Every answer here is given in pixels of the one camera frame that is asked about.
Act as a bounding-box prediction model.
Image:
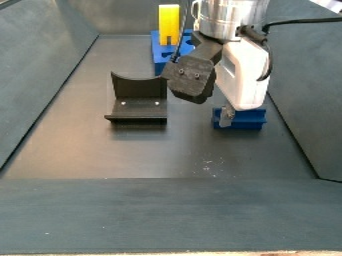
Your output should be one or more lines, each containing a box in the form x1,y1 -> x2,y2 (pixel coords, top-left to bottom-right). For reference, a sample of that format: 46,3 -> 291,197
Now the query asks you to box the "black curved fixture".
105,73 -> 168,123

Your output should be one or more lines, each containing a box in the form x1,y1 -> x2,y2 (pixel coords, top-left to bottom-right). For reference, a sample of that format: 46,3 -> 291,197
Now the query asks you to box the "blue shape sorter board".
150,29 -> 194,76

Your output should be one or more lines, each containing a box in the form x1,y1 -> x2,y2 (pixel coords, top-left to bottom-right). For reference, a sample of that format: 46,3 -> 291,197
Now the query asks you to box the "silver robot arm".
192,0 -> 273,130

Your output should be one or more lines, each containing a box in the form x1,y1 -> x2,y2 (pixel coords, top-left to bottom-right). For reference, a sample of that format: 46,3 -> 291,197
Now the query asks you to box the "blue star prism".
212,107 -> 266,130

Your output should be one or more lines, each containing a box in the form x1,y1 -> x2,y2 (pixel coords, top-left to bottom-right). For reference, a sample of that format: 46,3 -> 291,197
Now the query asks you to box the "yellow rectangular block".
158,4 -> 181,46

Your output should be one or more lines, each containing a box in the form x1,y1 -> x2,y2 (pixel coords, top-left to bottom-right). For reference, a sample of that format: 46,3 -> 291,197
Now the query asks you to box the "black cable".
238,16 -> 342,82

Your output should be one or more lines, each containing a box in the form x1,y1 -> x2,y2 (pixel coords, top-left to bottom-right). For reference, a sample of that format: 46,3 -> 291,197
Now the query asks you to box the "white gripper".
216,38 -> 270,128

